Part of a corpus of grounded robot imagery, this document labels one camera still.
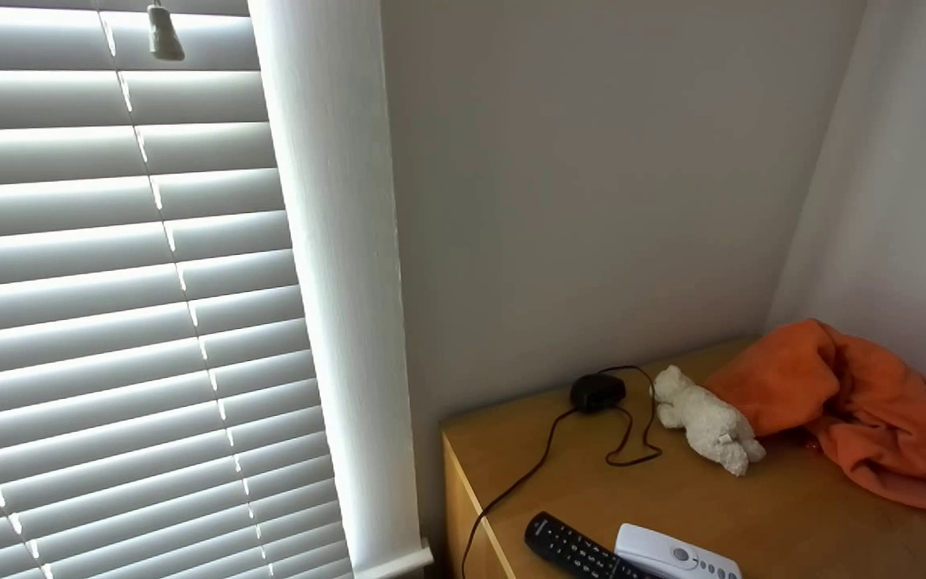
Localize black power adapter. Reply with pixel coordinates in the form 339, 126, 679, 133
569, 367, 630, 417

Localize white plush toy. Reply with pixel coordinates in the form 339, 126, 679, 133
649, 363, 767, 478

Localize black remote control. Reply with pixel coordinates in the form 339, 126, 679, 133
522, 509, 649, 579

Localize white device with buttons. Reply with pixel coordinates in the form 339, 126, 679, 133
614, 520, 744, 579

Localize white window blinds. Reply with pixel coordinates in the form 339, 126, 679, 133
0, 0, 352, 579

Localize orange towel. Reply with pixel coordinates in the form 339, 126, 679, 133
701, 317, 926, 526

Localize white window frame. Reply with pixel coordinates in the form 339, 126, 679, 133
248, 0, 436, 579

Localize thin black adapter cable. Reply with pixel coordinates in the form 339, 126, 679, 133
457, 363, 666, 579

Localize grey blind cord knob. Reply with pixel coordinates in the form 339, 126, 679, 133
145, 0, 190, 64

